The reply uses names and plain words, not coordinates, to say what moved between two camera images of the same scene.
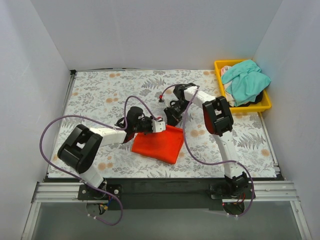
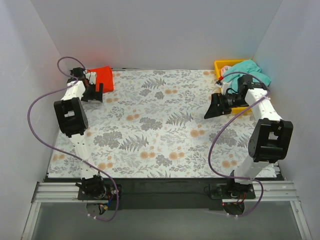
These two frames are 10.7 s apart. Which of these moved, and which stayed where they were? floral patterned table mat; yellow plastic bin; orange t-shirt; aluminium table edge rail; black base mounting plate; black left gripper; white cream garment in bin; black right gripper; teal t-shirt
Moved: black left gripper; orange t-shirt; black right gripper
Stayed: yellow plastic bin; teal t-shirt; black base mounting plate; aluminium table edge rail; white cream garment in bin; floral patterned table mat
